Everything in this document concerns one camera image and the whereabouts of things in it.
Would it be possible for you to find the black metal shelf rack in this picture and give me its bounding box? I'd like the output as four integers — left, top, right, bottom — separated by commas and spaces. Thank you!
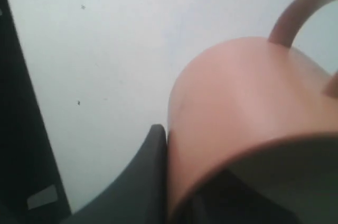
1, 0, 71, 223

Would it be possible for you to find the pink mug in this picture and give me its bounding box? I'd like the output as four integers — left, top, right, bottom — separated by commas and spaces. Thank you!
167, 0, 337, 221

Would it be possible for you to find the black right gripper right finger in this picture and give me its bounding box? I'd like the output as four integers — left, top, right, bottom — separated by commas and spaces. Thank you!
179, 167, 338, 224

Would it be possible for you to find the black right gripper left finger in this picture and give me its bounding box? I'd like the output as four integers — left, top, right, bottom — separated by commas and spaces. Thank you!
64, 124, 167, 223

